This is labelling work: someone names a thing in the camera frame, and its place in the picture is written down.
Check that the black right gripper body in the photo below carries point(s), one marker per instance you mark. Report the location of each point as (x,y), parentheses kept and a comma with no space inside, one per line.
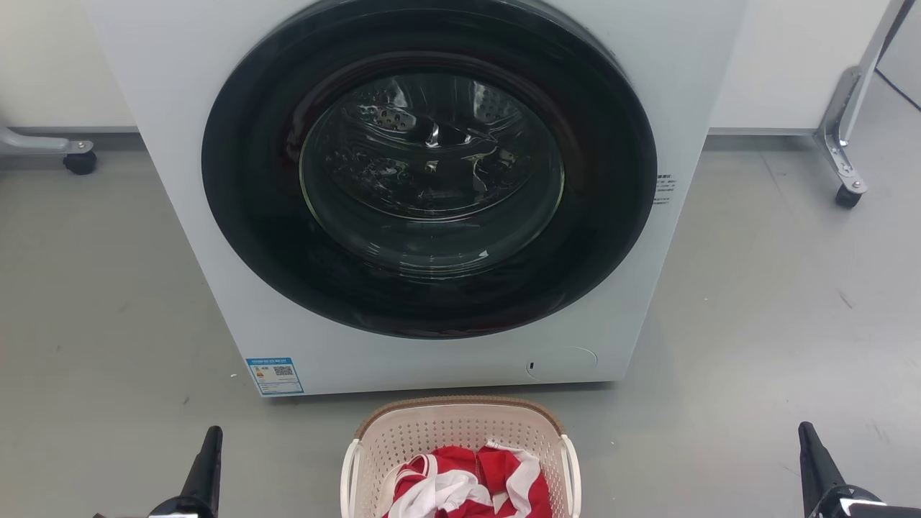
(856,506)

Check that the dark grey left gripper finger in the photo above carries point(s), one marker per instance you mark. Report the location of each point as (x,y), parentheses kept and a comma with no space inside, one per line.
(207,467)

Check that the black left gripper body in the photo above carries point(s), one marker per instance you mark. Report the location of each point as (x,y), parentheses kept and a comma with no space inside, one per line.
(178,508)

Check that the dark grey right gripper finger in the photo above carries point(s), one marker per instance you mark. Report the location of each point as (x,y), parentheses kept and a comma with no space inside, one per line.
(817,467)

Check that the cream perforated laundry basket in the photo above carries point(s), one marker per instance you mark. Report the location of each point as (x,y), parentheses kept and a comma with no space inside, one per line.
(432,432)

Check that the blue energy label sticker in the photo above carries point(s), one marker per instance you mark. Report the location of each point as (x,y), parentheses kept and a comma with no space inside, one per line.
(274,376)

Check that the red and white garment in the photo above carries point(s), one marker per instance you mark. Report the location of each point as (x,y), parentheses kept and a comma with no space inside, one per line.
(453,467)

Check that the white front-load washing machine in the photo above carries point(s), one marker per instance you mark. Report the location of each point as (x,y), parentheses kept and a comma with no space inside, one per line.
(432,363)

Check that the black round glass washer door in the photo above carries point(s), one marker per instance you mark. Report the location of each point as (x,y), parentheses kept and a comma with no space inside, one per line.
(252,216)

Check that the round white filter cover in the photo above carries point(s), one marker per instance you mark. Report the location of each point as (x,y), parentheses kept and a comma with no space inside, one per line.
(565,365)

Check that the black caster wheel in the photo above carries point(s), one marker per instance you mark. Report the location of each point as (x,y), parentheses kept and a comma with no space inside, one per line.
(80,162)
(848,196)

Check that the black text warning sticker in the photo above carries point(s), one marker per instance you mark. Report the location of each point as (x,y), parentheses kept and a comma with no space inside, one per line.
(664,188)

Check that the silver bracketed partition leg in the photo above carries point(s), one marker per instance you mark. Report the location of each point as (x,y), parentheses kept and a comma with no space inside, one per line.
(845,108)

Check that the grey metal partition leg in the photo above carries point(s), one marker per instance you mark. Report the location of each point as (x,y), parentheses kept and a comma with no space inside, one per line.
(36,142)

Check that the white partition panel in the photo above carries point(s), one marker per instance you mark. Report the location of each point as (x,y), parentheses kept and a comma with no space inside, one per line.
(784,65)

